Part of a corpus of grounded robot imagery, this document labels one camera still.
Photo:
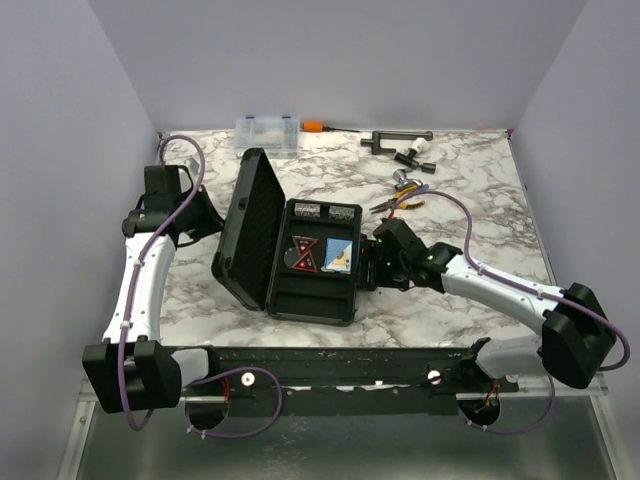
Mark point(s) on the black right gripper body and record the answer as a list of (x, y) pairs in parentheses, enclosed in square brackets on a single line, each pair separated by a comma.
[(390, 272)]

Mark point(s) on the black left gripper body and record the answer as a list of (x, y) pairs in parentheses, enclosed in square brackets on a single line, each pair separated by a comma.
[(200, 217)]

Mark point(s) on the blue playing card deck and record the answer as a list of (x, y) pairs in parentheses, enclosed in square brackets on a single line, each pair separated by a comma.
[(338, 256)]

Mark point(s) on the green blue poker chip stack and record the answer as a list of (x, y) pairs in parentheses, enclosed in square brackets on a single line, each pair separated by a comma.
[(341, 213)]

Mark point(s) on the red triangle all-in button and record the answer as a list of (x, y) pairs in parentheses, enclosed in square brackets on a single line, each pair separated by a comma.
[(303, 244), (305, 263)]

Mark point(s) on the black foam lined carry case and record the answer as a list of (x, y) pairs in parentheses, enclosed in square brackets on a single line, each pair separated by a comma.
[(259, 228)]

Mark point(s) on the clear round dealer button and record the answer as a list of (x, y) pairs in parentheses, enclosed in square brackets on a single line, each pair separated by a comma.
[(290, 257)]

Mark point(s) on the orange blue poker chip stack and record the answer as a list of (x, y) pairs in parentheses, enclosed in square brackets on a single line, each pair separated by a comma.
[(307, 210)]

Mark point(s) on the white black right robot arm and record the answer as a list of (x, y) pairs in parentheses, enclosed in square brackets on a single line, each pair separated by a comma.
[(570, 335)]

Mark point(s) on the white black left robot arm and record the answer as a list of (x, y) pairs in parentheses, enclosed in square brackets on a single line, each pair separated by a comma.
[(130, 369)]

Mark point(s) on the yellow black pliers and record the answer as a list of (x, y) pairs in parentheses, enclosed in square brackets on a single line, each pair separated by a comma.
[(394, 203)]

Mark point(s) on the white cylinder connector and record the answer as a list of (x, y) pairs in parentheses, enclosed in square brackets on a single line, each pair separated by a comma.
[(419, 145)]

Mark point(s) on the black metal puller tool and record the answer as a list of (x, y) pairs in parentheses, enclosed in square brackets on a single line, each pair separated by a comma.
[(374, 142)]

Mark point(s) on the clear plastic screw box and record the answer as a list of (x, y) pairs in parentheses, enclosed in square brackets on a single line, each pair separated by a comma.
[(277, 136)]

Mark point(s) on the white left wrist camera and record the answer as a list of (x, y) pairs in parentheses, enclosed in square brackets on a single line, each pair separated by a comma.
[(192, 165)]

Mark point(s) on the black T-handle tool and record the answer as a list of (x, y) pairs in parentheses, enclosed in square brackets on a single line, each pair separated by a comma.
[(409, 161)]

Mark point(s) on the orange handle screwdriver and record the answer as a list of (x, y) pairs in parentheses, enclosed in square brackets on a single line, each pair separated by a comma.
[(317, 127)]

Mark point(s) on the aluminium rail frame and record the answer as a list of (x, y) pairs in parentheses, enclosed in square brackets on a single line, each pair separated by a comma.
[(438, 371)]

